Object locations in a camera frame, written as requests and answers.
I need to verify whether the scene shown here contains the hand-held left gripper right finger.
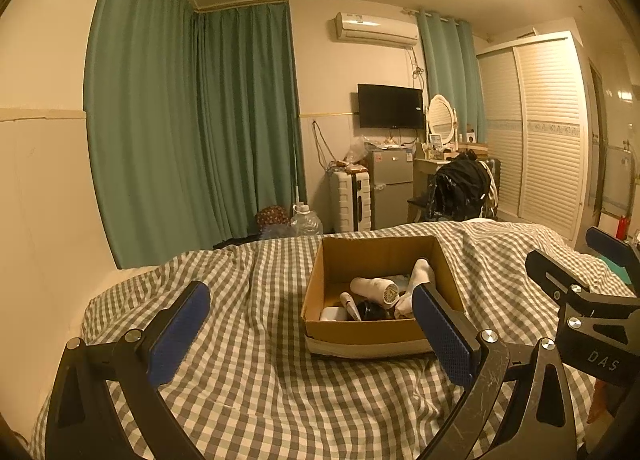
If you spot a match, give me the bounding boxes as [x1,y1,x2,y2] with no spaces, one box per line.
[411,284,590,460]

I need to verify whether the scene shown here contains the white louvred wardrobe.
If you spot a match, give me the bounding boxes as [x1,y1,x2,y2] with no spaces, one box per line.
[475,31,599,241]

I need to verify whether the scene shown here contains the black jacket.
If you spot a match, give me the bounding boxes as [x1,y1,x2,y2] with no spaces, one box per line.
[431,152,494,221]

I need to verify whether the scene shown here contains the clear water jug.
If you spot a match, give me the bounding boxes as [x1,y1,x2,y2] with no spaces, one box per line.
[289,204,321,240]

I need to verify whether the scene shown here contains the black cloth pouch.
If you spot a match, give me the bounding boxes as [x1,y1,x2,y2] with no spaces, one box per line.
[357,303,397,322]

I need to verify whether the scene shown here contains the long green curtain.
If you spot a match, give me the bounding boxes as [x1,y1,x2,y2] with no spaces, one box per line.
[192,0,304,247]
[82,0,202,269]

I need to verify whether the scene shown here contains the wooden dressing table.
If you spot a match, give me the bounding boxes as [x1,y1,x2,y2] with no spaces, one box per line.
[413,141,489,177]

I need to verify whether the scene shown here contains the grey checked blanket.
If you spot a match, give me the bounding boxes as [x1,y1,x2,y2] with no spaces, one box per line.
[27,221,640,460]

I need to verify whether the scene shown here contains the short green curtain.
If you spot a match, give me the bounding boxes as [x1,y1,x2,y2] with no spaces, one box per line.
[417,8,489,145]

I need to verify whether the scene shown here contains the cardboard box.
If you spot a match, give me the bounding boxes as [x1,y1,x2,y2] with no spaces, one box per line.
[300,235,467,358]

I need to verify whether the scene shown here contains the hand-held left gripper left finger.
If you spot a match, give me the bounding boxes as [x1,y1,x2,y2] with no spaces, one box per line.
[44,281,212,460]

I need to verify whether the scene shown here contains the white sock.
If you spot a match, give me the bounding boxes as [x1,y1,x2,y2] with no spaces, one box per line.
[407,258,437,297]
[394,292,417,319]

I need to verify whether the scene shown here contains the brown door frame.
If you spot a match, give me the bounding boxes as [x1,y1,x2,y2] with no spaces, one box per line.
[588,61,609,221]

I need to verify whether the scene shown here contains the patterned round bag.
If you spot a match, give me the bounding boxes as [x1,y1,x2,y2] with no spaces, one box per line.
[254,206,290,240]

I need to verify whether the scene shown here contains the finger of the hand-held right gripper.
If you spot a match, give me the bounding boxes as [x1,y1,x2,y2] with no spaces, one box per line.
[525,250,640,315]
[586,226,640,285]

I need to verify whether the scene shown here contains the black wall television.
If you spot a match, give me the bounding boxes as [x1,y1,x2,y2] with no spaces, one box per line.
[357,83,424,129]

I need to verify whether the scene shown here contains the oval white mirror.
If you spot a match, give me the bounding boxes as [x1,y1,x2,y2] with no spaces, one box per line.
[427,94,459,143]

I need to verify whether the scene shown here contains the white ribbed suitcase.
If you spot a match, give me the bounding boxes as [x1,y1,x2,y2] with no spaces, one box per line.
[328,167,372,235]

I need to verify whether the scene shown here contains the white air conditioner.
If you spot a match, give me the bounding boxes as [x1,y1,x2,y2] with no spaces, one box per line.
[328,12,419,46]

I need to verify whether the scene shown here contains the white hair dryer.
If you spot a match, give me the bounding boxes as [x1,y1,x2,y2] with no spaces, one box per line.
[339,277,401,322]

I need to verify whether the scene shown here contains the small grey fridge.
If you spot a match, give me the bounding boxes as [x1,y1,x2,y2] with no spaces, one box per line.
[366,147,414,231]

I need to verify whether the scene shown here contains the clear plastic bag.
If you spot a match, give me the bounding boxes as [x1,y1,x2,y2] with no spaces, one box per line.
[346,136,374,163]

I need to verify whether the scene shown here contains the hanging wall cables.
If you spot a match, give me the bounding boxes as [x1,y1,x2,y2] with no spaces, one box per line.
[312,120,334,167]

